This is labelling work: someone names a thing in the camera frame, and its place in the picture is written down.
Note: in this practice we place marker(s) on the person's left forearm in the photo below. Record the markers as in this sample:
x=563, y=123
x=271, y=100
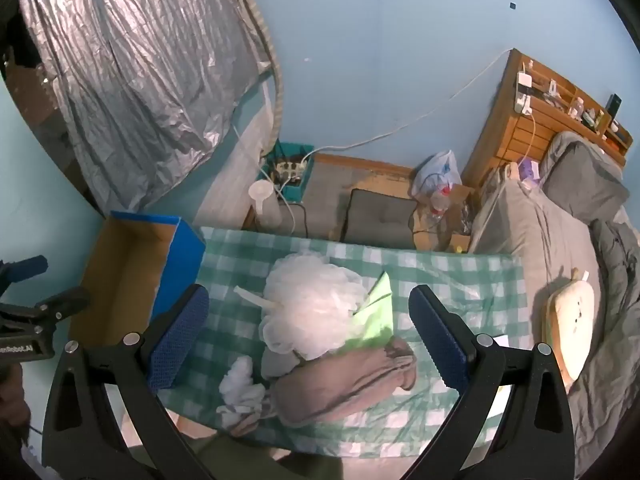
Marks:
x=11, y=405

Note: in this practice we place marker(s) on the white bath loofah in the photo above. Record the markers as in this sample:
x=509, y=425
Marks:
x=310, y=300

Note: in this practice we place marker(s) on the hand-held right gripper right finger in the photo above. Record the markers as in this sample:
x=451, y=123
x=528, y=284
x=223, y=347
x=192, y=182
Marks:
x=440, y=340

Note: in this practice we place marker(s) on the black small box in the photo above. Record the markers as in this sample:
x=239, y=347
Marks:
x=614, y=105

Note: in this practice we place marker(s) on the white fluffy sock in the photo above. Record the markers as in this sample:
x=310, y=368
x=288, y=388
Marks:
x=240, y=377

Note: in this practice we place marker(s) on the grey seat cushion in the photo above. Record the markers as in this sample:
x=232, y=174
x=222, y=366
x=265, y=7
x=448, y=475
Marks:
x=380, y=220

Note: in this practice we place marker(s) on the white plastic bag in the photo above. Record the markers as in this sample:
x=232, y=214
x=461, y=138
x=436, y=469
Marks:
x=440, y=170

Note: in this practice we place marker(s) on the dark grey duvet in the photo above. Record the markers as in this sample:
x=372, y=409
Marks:
x=620, y=280

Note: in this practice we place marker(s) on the white phone charger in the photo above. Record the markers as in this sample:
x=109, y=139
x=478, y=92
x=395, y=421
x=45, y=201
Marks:
x=523, y=90

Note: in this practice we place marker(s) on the brown grey sock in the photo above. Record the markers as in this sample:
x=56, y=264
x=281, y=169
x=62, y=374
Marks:
x=340, y=385

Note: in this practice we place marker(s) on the grey pillow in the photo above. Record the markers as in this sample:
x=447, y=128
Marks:
x=585, y=180

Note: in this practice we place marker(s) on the blue cardboard box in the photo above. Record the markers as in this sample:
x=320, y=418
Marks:
x=125, y=270

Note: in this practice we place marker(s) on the silver crinkled curtain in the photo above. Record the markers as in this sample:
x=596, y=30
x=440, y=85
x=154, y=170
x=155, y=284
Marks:
x=150, y=60

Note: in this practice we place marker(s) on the green checked plastic tablecloth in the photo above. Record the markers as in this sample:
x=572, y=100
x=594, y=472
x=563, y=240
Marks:
x=475, y=280

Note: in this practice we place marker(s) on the cream plush toy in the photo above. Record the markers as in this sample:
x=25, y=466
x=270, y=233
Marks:
x=572, y=325

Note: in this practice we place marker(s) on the white power strip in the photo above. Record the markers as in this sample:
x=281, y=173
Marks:
x=289, y=170

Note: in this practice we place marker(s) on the teal plastic crate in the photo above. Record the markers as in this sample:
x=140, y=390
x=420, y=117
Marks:
x=300, y=152

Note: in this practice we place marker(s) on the purple small packet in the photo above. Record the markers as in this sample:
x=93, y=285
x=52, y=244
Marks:
x=528, y=170

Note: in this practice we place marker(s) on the light green cloth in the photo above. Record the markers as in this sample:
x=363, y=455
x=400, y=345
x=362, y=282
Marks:
x=375, y=320

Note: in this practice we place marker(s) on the grey bed mattress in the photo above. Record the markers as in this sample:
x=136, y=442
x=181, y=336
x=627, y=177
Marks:
x=540, y=240

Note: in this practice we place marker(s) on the clear bottle with red cap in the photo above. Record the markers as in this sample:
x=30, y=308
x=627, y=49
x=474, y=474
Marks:
x=440, y=200

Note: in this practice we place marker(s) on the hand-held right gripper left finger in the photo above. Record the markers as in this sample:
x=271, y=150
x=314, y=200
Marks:
x=182, y=340

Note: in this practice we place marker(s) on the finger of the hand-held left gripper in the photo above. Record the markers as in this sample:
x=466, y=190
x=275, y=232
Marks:
x=55, y=305
x=27, y=267

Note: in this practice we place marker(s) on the small brown cardboard box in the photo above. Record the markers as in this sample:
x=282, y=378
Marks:
x=457, y=205

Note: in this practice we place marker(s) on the wooden headboard shelf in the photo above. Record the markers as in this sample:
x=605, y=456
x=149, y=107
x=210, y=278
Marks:
x=520, y=135

